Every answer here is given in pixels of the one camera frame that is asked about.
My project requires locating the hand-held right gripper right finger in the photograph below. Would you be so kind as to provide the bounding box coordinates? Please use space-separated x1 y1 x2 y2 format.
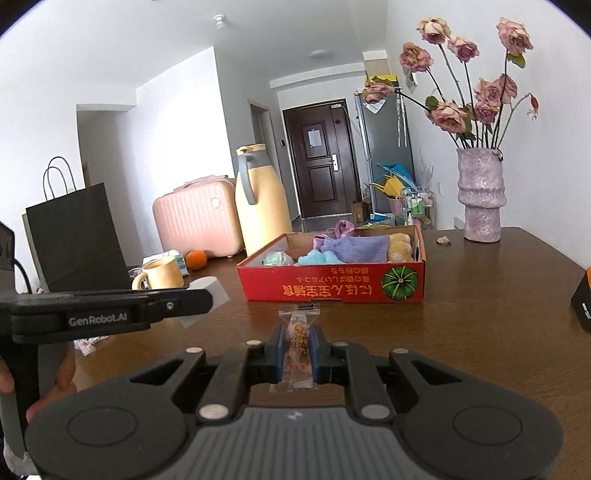
309 325 462 423

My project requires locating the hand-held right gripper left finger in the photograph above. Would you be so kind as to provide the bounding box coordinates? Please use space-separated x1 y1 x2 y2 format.
131 325 289 423

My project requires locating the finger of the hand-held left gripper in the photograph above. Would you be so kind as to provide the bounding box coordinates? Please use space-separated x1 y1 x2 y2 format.
147 275 230 330

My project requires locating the clear candy packet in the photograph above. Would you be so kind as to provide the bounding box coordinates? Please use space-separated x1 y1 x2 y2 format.
268 308 322 392

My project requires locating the red cardboard box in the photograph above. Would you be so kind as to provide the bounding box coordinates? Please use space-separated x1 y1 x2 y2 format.
236 224 426 304

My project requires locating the light blue soft cloth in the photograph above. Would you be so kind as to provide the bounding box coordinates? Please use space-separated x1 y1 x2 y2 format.
296 248 331 267

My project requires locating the purple knitted cloth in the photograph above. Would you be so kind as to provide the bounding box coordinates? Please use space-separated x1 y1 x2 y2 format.
321 235 390 265

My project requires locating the white and yellow plush toy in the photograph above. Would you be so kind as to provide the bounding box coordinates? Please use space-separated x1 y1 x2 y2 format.
386 233 414 263

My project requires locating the person's left hand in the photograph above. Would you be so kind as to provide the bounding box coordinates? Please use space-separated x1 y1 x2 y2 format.
0 344 78 424

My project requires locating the small white wrapper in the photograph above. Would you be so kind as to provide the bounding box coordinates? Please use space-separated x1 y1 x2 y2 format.
73 335 110 356

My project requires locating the yellow ceramic mug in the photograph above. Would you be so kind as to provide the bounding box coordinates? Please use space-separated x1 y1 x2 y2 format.
131 256 186 291

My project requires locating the pink hard-shell suitcase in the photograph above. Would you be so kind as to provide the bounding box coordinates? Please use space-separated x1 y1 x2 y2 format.
152 174 246 272

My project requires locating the black paper bag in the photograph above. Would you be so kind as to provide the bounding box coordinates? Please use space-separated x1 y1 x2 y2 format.
21 155 135 293

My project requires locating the yellow thermos jug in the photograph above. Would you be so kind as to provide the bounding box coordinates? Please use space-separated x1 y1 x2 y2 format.
234 143 293 257

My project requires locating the dark brown entrance door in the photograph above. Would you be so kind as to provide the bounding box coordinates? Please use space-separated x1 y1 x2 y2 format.
282 97 363 220

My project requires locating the blue and yellow plastic item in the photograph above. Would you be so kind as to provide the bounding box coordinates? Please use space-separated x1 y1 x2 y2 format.
369 161 417 197

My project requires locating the grey refrigerator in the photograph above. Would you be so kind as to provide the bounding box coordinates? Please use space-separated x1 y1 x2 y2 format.
354 85 417 216

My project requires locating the purple textured vase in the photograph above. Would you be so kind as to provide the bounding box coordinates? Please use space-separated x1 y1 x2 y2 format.
455 146 507 243

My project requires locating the orange and black device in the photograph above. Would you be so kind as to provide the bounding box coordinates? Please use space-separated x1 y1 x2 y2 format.
570 267 591 334

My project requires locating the dried pink rose bouquet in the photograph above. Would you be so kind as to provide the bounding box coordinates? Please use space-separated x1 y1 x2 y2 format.
361 17 540 150

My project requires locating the white box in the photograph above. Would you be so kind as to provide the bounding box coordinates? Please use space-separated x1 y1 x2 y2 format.
362 50 389 76

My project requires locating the black cable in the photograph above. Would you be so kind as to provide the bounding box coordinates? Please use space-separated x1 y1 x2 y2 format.
13 259 37 295

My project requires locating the wire rack with bottles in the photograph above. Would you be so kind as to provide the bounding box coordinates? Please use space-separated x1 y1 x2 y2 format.
403 188 437 228

